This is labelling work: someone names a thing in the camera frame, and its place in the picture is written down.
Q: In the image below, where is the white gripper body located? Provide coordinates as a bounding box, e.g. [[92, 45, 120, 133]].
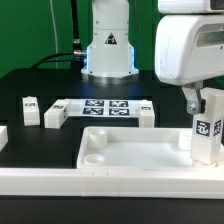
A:
[[155, 14, 224, 85]]

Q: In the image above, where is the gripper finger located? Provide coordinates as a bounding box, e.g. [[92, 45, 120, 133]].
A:
[[182, 81, 205, 115]]

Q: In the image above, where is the white desk top tray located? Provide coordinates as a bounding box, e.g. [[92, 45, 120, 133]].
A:
[[76, 126, 224, 170]]

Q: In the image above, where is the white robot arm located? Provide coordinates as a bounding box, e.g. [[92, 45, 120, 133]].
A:
[[81, 0, 224, 115]]

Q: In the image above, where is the white U-shaped marker base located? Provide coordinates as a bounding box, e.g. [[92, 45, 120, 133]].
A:
[[44, 99, 155, 129]]

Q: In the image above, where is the white L-shaped obstacle fence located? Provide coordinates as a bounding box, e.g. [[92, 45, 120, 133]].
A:
[[0, 168, 224, 199]]

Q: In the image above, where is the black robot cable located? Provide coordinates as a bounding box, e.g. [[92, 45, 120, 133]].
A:
[[31, 0, 88, 69]]

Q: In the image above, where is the white thin cable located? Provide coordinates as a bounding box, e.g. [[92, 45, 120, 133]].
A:
[[49, 0, 58, 69]]

